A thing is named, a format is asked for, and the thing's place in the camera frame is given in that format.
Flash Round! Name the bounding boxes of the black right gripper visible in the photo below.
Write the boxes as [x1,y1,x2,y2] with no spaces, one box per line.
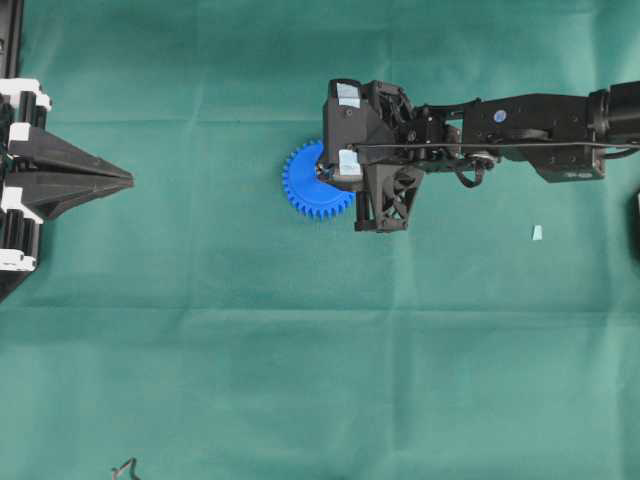
[353,81,465,233]

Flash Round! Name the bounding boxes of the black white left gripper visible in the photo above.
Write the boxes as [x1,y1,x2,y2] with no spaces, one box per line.
[1,78,134,299]

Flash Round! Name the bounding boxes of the blue plastic gear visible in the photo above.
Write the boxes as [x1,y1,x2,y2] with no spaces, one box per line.
[281,140,355,221]

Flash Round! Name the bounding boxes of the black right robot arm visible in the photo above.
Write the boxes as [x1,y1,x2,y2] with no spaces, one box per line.
[350,82,639,233]

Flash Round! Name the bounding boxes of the green table cloth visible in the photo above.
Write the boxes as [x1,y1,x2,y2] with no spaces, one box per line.
[1,1,639,479]

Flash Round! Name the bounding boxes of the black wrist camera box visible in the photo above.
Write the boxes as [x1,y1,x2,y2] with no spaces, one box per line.
[321,79,399,192]

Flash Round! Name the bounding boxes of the black aluminium frame rail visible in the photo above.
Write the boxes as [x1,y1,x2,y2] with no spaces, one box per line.
[0,0,24,79]

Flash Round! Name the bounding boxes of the black wire bottom edge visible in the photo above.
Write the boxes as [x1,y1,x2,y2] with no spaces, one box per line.
[110,457,142,480]

